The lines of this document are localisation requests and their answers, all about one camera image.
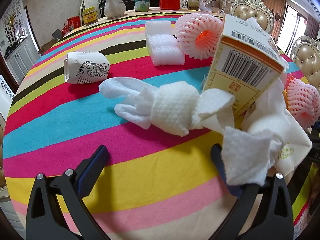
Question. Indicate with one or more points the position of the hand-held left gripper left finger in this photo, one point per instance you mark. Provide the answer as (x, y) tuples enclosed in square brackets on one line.
[(92, 170)]

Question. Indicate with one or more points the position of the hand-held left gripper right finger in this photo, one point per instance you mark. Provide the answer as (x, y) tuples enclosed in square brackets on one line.
[(218, 158)]

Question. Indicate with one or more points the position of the yellow white cardboard carton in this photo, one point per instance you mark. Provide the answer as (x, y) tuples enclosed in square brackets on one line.
[(237, 62)]

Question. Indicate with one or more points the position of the small pink foam fruit net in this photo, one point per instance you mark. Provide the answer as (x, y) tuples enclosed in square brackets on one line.
[(302, 97)]

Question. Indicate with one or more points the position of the white foam block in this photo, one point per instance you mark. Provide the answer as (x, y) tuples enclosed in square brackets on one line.
[(162, 45)]

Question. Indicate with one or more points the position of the large pink foam fruit net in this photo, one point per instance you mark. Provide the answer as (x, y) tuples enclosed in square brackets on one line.
[(190, 27)]

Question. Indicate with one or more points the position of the striped colourful tablecloth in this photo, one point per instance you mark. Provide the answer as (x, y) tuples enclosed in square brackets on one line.
[(150, 175)]

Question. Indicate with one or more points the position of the long white tissue wad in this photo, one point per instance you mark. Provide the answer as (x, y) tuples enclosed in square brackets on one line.
[(172, 105)]

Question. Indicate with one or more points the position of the white gold-print paper bag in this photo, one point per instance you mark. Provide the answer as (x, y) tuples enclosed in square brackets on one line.
[(297, 135)]

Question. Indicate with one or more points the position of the white printed paper cup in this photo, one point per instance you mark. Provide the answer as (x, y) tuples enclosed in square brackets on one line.
[(87, 67)]

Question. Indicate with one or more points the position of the white cabinet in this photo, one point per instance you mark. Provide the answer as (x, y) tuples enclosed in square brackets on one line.
[(21, 55)]

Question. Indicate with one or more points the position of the beige tufted carved chair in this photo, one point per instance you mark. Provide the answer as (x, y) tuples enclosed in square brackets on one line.
[(308, 57), (257, 17)]

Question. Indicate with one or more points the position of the red gift box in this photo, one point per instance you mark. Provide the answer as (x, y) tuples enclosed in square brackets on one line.
[(73, 22)]

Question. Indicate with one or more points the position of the yellow label glass jar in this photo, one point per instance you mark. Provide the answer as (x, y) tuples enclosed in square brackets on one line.
[(90, 17)]

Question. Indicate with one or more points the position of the yellow lid glass jar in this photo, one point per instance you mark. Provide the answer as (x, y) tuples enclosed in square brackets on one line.
[(193, 5)]

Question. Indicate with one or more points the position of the carved white armchair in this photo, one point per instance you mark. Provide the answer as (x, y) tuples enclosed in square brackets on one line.
[(207, 1)]

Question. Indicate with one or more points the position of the brown curtains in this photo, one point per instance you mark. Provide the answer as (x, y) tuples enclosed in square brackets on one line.
[(272, 10)]

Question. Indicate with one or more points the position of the white ceramic teapot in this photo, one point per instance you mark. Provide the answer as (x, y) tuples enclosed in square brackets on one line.
[(114, 7)]

